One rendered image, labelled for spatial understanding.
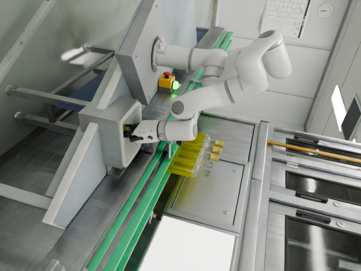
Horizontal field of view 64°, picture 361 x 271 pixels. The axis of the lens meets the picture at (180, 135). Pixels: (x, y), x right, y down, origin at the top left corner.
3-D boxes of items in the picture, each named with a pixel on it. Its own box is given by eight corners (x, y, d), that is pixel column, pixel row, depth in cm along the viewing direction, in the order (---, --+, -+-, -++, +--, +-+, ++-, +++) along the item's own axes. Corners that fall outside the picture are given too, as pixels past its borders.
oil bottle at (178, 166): (152, 169, 134) (197, 179, 129) (152, 159, 131) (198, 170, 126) (157, 161, 138) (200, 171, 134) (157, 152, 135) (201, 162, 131)
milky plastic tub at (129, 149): (105, 165, 113) (124, 170, 111) (98, 117, 100) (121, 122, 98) (124, 140, 127) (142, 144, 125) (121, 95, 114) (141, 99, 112)
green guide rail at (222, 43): (157, 136, 128) (174, 141, 126) (157, 135, 127) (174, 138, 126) (224, 31, 265) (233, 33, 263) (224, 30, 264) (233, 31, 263)
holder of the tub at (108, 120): (105, 175, 117) (122, 179, 115) (97, 117, 101) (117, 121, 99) (124, 149, 130) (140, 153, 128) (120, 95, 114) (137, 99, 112)
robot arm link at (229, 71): (264, 51, 113) (257, 91, 111) (216, 59, 130) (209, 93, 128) (251, 40, 106) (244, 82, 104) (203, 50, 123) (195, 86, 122)
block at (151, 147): (138, 151, 130) (153, 155, 128) (137, 134, 124) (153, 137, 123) (142, 146, 132) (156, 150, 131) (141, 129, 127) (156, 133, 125)
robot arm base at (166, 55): (149, 48, 117) (186, 53, 114) (158, 27, 123) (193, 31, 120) (154, 75, 130) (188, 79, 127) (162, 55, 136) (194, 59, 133)
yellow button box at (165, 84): (157, 90, 158) (170, 93, 156) (157, 78, 153) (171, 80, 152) (161, 85, 163) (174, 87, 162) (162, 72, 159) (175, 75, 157)
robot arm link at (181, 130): (192, 97, 100) (200, 100, 109) (164, 98, 104) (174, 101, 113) (192, 141, 100) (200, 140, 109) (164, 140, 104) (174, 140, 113)
